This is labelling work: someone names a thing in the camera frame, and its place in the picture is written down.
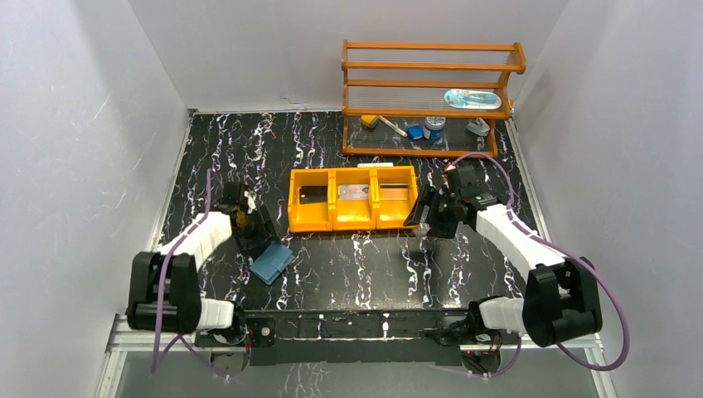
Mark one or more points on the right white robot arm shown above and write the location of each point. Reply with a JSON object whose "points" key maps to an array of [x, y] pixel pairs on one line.
{"points": [[561, 300]]}

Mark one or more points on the orange wooden shelf rack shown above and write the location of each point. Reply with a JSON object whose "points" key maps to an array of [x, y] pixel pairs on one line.
{"points": [[406, 81]]}

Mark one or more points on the silver credit card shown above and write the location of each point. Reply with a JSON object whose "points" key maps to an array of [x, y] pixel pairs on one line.
{"points": [[353, 192]]}

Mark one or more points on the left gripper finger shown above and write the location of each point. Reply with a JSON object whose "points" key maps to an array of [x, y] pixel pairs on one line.
{"points": [[251, 243], [264, 226]]}

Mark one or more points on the yellow three-compartment bin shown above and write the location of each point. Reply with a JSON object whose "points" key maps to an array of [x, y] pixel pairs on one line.
{"points": [[377, 197]]}

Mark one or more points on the white marker pen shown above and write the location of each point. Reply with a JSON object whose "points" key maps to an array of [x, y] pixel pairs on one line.
{"points": [[393, 126]]}

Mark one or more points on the white rectangular box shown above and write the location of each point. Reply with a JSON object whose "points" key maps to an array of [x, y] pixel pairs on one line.
{"points": [[372, 165]]}

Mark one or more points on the grey tape dispenser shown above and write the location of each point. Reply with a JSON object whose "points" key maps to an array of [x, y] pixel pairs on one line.
{"points": [[479, 127]]}

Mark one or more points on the black credit card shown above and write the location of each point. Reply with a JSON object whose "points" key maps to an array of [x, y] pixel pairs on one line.
{"points": [[312, 194]]}

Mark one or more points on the blue small box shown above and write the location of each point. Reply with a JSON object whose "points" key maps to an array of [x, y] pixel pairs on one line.
{"points": [[415, 132]]}

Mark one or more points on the blue card holder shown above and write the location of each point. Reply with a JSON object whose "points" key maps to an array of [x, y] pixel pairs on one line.
{"points": [[272, 263]]}

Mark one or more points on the blue blister pack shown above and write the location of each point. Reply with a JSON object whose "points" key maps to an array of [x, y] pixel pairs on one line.
{"points": [[472, 99]]}

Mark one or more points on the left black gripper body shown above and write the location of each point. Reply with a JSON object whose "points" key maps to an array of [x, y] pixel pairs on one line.
{"points": [[259, 230]]}

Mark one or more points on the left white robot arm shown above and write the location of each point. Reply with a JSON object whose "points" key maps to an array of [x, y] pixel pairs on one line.
{"points": [[164, 293]]}

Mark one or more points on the yellow sponge block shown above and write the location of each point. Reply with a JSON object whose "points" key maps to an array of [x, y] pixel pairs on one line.
{"points": [[369, 121]]}

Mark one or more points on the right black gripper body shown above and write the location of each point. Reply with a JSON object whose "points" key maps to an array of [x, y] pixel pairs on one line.
{"points": [[443, 215]]}

